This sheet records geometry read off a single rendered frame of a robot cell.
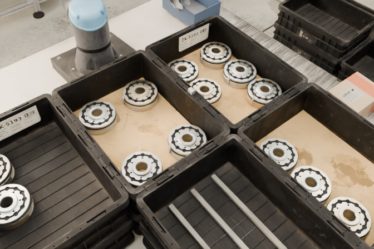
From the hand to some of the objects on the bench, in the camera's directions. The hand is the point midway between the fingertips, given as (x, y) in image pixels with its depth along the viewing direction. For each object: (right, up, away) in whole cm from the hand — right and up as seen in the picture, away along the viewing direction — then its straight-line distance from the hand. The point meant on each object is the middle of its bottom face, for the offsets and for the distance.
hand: (178, 6), depth 159 cm
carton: (+60, -41, -24) cm, 76 cm away
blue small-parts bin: (+5, 0, +8) cm, 9 cm away
